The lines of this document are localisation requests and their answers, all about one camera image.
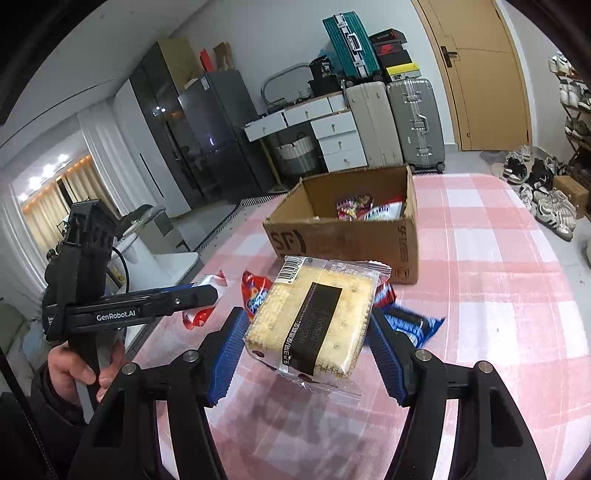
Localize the wooden shoe rack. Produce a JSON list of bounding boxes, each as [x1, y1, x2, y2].
[[556, 69, 591, 176]]

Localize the large flat cardboard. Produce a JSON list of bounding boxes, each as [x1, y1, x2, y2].
[[157, 39, 204, 90]]

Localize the white curtain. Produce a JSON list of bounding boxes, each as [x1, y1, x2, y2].
[[76, 111, 139, 208]]

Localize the white kettle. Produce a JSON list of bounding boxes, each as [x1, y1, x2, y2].
[[113, 222, 154, 296]]

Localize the beige suitcase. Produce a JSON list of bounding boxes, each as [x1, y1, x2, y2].
[[344, 82, 404, 169]]

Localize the woven laundry basket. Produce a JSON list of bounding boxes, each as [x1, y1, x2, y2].
[[276, 131, 324, 177]]

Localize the brown paper bag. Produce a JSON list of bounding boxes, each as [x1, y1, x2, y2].
[[213, 42, 234, 71]]

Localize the arched mirror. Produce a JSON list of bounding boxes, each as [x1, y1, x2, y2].
[[260, 64, 319, 112]]

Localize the red white snack packet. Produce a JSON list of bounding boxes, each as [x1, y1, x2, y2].
[[182, 271, 229, 330]]

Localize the black case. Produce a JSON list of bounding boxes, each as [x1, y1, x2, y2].
[[307, 78, 345, 95]]

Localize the yellow black shoe box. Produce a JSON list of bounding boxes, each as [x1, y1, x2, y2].
[[383, 62, 422, 80]]

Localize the silver suitcase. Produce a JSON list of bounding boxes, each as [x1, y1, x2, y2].
[[385, 78, 446, 175]]

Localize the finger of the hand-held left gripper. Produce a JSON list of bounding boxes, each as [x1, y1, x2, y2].
[[150, 285, 219, 316], [139, 283, 197, 295]]

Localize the white drawer vanity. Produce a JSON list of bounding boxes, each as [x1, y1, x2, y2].
[[244, 92, 370, 169]]

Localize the red chip bag blue logo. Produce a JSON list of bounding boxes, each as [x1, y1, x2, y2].
[[241, 271, 277, 326]]

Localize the silver snack packet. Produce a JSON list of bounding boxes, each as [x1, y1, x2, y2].
[[365, 202, 408, 222]]

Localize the grey small cabinet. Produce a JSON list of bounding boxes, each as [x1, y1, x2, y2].
[[122, 205, 185, 252]]

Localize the plain black shoe box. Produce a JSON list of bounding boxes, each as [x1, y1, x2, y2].
[[379, 51, 414, 69]]

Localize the person's left forearm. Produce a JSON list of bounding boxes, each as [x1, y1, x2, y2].
[[30, 362, 100, 430]]

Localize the white wardrobe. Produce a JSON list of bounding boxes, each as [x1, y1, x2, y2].
[[113, 78, 195, 217]]

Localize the grey refrigerator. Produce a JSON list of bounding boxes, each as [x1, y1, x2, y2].
[[178, 70, 275, 204]]

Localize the black cable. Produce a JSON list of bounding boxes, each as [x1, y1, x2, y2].
[[111, 247, 133, 296]]

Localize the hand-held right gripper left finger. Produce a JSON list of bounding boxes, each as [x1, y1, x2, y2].
[[69, 307, 252, 480]]

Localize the black printed bag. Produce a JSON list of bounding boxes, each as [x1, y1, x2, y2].
[[309, 55, 335, 79]]

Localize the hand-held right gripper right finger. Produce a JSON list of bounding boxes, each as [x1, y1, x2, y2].
[[366, 307, 548, 480]]

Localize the small blue red snack packet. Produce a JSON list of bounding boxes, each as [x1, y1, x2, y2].
[[374, 282, 398, 309]]

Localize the diamond patterned rug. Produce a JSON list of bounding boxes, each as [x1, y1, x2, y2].
[[196, 188, 303, 254]]

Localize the small cardboard box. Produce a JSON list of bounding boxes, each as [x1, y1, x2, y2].
[[551, 175, 590, 219]]

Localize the pink checked tablecloth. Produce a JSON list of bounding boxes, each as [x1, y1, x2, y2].
[[131, 172, 591, 480]]

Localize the teal suitcase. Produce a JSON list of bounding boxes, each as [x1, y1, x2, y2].
[[322, 11, 384, 84]]

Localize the dark glass cabinet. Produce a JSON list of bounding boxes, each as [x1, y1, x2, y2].
[[129, 46, 208, 208]]

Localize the black shoe box red print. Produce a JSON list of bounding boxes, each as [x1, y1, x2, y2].
[[369, 28, 407, 46]]

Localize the person's left hand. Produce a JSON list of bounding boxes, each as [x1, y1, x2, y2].
[[48, 342, 126, 402]]

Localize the clear cracker pack black label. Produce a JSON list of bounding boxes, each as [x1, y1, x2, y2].
[[244, 255, 392, 398]]

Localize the scattered sneakers group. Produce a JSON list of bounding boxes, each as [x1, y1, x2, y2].
[[501, 144, 587, 241]]

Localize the brown cardboard box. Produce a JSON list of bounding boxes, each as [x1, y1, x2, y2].
[[263, 165, 420, 286]]

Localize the beige curtain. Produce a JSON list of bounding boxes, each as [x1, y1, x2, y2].
[[21, 154, 100, 259]]

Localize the grey door mat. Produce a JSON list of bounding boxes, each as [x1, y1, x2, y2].
[[479, 148, 532, 178]]

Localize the rows of stored shoes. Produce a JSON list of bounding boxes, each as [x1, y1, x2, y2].
[[549, 52, 591, 139]]

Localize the wooden door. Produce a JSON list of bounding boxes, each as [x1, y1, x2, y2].
[[411, 0, 532, 152]]

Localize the white side cabinet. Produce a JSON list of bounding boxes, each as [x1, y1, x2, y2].
[[148, 251, 204, 296]]

